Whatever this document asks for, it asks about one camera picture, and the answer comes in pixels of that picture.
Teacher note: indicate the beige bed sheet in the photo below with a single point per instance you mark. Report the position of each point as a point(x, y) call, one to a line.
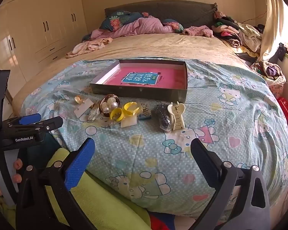
point(158, 46)

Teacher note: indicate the person's left hand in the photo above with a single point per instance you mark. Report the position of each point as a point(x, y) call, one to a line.
point(18, 172)

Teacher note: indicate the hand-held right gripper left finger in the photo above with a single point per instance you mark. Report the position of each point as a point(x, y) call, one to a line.
point(79, 163)

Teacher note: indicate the fuzzy pink garment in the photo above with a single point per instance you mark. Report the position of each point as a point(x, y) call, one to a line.
point(198, 31)

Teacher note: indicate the dark beads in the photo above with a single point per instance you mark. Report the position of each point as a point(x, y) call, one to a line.
point(163, 118)

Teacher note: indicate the black object by curtain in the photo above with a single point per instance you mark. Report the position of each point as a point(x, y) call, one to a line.
point(281, 51)

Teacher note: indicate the small blue tin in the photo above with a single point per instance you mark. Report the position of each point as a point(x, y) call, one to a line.
point(144, 117)

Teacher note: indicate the large floral pillow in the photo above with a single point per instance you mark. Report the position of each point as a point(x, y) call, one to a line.
point(117, 20)

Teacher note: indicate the yellow hoop earring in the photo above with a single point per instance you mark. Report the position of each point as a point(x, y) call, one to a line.
point(128, 111)
point(113, 117)

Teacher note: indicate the basket of clothes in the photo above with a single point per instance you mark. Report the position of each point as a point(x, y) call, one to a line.
point(270, 73)

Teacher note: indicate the red plastic object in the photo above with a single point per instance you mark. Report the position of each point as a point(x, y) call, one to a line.
point(286, 109)

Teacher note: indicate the cartoon print blanket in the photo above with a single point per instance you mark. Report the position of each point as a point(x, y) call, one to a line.
point(225, 129)

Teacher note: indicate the green cloth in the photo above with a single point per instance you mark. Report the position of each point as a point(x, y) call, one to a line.
point(110, 203)

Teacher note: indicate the cream curtain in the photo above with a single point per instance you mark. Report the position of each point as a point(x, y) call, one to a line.
point(271, 24)

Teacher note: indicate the red cloth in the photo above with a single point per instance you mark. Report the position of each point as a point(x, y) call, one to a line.
point(159, 222)

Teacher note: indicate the small clear plastic bag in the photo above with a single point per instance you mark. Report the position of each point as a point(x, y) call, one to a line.
point(94, 113)

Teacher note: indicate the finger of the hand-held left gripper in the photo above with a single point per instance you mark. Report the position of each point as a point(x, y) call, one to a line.
point(50, 124)
point(30, 119)

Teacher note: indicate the pink quilt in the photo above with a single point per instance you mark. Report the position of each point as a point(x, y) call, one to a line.
point(144, 27)

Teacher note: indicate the cream wardrobe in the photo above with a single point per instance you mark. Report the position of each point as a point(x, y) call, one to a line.
point(38, 28)

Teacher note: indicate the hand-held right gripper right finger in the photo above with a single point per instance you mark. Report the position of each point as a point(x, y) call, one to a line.
point(204, 158)

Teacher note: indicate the pile of clothes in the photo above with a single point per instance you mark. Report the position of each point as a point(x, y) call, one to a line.
point(237, 32)

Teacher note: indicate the white paper card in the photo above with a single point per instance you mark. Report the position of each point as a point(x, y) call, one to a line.
point(129, 122)

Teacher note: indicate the small floral pillow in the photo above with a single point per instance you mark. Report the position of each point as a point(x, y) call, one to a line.
point(174, 25)

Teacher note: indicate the gold earring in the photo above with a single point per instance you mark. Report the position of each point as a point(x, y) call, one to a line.
point(78, 99)

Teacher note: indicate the cream hair claw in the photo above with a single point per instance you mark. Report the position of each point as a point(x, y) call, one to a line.
point(177, 119)

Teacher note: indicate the light pink clothing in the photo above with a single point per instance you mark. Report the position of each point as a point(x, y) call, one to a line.
point(88, 46)

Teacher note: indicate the dark padded headboard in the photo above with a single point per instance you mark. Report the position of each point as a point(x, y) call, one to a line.
point(182, 12)

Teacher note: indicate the grey shallow cardboard box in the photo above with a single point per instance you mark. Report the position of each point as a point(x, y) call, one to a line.
point(139, 94)

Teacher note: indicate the pink book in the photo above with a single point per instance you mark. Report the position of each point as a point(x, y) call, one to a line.
point(168, 76)

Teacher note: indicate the clear bag with white card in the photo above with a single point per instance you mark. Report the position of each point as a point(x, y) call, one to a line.
point(85, 108)

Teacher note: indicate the metallic hair clip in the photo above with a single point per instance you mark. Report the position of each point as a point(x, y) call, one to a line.
point(145, 107)

